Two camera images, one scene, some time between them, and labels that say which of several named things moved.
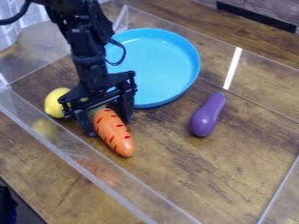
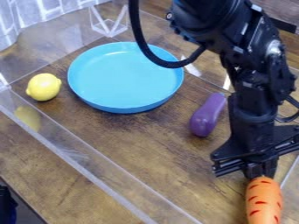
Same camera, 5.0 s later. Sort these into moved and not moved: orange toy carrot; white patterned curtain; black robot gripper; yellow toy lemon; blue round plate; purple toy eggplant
Moved: orange toy carrot; blue round plate; yellow toy lemon; black robot gripper
Not moved: white patterned curtain; purple toy eggplant
